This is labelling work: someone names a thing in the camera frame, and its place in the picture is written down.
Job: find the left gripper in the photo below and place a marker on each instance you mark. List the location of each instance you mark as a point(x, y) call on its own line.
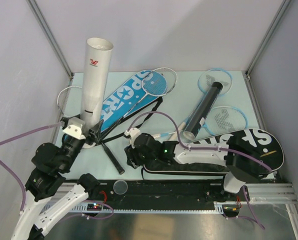
point(96, 131)

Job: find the blue racket cover bag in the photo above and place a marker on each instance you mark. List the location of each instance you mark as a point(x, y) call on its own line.
point(127, 99)

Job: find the aluminium frame post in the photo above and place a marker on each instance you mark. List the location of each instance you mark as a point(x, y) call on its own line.
point(269, 34)
point(41, 20)

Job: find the black racket cover bag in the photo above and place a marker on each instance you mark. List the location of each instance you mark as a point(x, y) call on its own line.
point(177, 160)

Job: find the black shuttlecock tube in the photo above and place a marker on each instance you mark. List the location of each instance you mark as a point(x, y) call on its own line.
point(199, 115)

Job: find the white racket black grip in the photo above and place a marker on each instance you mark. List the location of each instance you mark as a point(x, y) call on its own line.
point(62, 100)

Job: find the right aluminium frame post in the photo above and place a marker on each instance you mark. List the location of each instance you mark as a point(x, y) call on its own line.
point(269, 34)

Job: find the blue racket far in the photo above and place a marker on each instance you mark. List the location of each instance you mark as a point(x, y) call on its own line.
point(214, 75)

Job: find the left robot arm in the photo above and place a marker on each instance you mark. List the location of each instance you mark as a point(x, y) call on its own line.
point(32, 222)

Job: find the left aluminium frame post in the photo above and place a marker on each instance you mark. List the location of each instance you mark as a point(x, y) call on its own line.
point(41, 20)

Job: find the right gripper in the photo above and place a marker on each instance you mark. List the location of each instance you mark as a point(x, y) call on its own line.
point(132, 158)

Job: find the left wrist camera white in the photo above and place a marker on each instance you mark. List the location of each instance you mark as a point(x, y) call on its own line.
point(73, 126)

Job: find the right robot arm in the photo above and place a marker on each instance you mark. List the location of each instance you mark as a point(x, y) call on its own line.
point(237, 160)

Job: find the white racket on blue bag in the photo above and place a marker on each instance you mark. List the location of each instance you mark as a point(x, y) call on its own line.
point(158, 83)

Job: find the clear round tube cap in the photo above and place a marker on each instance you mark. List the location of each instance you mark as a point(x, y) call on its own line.
point(120, 187)

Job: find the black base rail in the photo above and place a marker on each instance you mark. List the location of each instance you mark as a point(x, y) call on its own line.
point(163, 196)

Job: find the white shuttlecock tube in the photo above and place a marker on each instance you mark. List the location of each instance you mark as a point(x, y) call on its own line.
point(95, 73)

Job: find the blue racket near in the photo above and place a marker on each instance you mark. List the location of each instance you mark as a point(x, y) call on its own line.
point(220, 120)

